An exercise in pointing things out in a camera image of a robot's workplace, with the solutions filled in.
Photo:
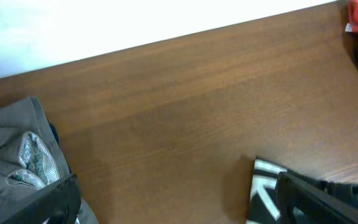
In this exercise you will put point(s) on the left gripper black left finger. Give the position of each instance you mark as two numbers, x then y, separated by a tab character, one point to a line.
57	203

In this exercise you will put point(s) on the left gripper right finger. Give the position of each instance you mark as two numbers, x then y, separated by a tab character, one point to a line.
305	200

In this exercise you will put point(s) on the dark green t-shirt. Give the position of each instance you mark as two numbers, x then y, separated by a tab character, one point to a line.
263	196

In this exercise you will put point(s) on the grey folded shirt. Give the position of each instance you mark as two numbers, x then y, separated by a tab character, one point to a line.
30	158

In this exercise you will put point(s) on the navy folded garment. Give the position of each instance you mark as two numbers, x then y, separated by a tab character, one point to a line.
55	133

